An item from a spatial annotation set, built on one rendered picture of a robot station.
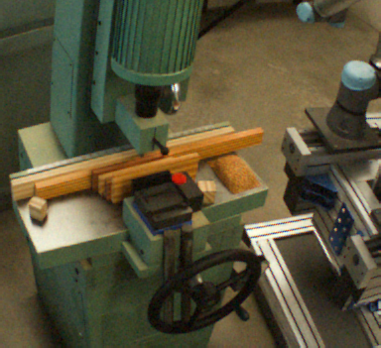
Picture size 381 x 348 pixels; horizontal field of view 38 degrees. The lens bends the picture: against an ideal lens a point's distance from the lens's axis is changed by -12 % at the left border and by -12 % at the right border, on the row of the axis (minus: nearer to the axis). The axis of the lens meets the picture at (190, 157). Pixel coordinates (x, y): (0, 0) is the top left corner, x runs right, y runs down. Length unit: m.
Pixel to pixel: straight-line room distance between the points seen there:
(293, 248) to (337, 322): 0.43
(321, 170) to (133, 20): 0.97
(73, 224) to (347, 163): 0.98
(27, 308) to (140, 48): 1.36
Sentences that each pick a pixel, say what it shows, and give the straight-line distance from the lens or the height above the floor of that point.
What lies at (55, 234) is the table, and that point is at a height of 0.90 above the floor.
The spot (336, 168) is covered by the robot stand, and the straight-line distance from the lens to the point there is 1.92.
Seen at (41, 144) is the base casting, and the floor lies 0.80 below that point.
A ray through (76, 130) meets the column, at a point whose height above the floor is 0.92.
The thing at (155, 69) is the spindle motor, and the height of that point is 1.24.
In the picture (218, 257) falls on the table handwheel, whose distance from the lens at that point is 1.23.
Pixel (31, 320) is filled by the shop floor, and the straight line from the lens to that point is 2.25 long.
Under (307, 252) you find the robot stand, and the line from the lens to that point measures 2.35.
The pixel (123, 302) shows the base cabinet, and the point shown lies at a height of 0.62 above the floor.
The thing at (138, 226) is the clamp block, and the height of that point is 0.95.
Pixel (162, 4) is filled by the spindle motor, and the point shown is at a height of 1.39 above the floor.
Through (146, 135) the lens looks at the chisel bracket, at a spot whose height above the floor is 1.05.
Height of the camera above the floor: 1.86
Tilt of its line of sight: 39 degrees down
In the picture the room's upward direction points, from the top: 9 degrees clockwise
